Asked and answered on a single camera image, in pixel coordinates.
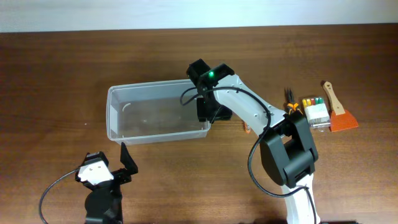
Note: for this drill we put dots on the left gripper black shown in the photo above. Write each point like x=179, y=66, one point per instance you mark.
x=119, y=177

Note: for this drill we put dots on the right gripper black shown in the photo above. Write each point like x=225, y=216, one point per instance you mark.
x=211, y=114

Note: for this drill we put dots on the clear plastic container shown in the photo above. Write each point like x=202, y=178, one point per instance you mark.
x=144, y=113

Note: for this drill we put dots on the orange black long-nose pliers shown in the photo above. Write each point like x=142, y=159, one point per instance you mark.
x=291, y=105

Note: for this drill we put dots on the clear case of screwdriver bits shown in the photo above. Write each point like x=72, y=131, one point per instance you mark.
x=316, y=112

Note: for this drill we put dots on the orange scraper with wooden handle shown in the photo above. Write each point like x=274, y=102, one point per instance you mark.
x=341, y=119

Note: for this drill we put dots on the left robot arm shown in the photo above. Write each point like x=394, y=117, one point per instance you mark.
x=104, y=203

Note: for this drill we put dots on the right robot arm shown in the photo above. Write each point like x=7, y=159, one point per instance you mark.
x=287, y=149

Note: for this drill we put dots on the orange socket bit rail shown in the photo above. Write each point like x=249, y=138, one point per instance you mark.
x=247, y=128

